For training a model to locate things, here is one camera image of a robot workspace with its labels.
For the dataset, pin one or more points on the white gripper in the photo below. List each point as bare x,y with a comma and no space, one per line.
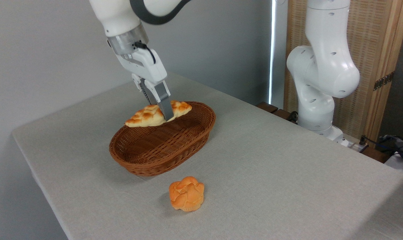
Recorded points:
148,68

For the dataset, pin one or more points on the long braided bread loaf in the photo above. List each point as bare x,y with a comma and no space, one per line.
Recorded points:
144,116

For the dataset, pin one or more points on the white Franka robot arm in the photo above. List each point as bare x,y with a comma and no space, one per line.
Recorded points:
328,66

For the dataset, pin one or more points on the round knotted bread bun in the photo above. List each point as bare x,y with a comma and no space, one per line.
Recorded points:
187,195

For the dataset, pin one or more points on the brown wicker oval basket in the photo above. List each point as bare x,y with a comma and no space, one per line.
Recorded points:
154,156

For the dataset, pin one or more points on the vertical white light strip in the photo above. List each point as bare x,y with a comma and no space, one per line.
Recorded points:
272,50

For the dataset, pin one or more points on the wooden rattan folding screen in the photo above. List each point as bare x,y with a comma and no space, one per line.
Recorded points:
374,33

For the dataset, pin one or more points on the metal screen hinge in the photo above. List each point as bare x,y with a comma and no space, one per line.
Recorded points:
384,81

